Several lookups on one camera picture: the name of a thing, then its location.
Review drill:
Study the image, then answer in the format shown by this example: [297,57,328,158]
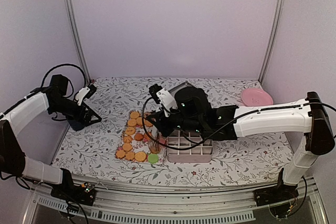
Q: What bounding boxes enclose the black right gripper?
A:
[145,108,204,138]

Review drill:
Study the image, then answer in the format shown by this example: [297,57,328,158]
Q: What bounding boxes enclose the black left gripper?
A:
[50,97,102,126]

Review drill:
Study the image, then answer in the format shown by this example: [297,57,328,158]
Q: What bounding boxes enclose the pink divided cookie tin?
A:
[166,134,214,164]

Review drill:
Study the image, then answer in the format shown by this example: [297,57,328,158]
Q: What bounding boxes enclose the floral cookie tray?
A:
[115,111,166,164]

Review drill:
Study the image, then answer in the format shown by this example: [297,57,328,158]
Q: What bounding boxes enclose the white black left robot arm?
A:
[1,74,102,206]

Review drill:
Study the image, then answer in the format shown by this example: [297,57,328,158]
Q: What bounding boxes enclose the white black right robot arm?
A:
[142,84,335,206]

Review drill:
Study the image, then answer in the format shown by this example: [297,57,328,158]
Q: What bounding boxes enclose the dark blue cup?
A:
[67,120,85,131]

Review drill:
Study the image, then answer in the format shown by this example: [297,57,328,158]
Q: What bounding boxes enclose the silver metal tin lid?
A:
[169,81,193,97]

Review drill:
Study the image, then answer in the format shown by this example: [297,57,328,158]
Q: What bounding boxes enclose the green round cookie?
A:
[148,153,159,164]

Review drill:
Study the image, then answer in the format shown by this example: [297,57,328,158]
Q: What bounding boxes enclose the dotted tan sandwich cookie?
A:
[134,152,147,162]

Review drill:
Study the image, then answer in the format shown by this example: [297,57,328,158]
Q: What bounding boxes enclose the pink plastic plate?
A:
[241,88,274,106]

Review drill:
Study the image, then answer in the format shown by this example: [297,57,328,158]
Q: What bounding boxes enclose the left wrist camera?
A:
[74,84,97,105]

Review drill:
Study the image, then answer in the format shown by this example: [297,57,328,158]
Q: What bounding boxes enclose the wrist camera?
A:
[74,84,97,105]
[149,84,178,117]

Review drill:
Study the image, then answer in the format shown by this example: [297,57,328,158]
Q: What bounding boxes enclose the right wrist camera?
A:
[149,84,178,117]

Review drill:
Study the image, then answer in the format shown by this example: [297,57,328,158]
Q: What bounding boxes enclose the aluminium front rail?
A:
[23,177,331,223]

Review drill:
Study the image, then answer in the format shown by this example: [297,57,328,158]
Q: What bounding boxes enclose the aluminium left corner post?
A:
[64,0,89,77]

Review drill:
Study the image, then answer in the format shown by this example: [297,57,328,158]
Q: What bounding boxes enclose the aluminium corner post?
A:
[258,0,285,85]
[64,0,89,77]

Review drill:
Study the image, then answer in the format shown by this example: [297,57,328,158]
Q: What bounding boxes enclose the aluminium right corner post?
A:
[258,0,285,85]

